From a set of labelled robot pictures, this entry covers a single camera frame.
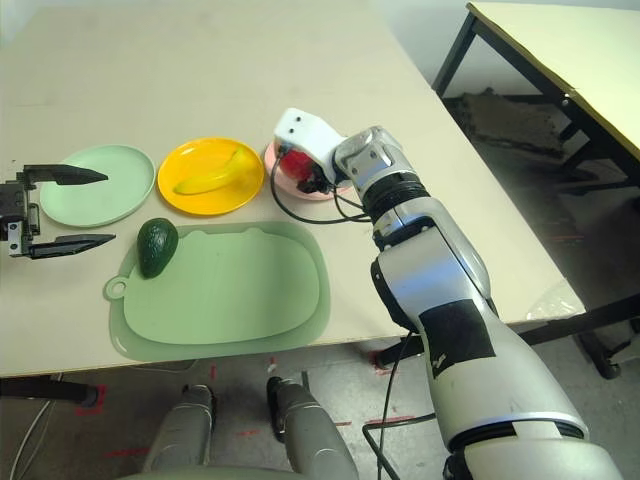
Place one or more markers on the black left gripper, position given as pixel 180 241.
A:
pixel 17 210

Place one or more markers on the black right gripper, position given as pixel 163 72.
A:
pixel 320 184

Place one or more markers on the red toy watermelon slice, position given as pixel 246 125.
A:
pixel 297 165

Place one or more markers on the dark green toy avocado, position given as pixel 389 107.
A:
pixel 157 245

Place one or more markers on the yellow toy banana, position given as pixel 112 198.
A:
pixel 215 177

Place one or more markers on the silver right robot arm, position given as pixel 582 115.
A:
pixel 425 250

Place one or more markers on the pink plastic plate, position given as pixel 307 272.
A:
pixel 286 186

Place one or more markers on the light green plastic plate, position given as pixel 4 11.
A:
pixel 100 195

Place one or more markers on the yellow plastic plate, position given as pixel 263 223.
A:
pixel 210 202

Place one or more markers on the green cutting board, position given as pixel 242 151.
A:
pixel 225 300

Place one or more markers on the black table foot beam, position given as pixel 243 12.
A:
pixel 45 390
pixel 600 355

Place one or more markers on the brown rough floor mat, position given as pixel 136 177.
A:
pixel 500 120

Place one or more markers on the grey left robot leg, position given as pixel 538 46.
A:
pixel 180 430

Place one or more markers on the grey robot leg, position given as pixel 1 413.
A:
pixel 312 435
pixel 180 430

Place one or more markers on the grey right robot leg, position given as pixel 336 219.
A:
pixel 312 435

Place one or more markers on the clear plastic film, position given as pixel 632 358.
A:
pixel 555 307

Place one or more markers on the black-framed yellow-topped table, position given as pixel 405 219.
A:
pixel 575 40

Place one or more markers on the pale robot torso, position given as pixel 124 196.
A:
pixel 200 472

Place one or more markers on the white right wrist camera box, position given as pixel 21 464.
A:
pixel 305 132

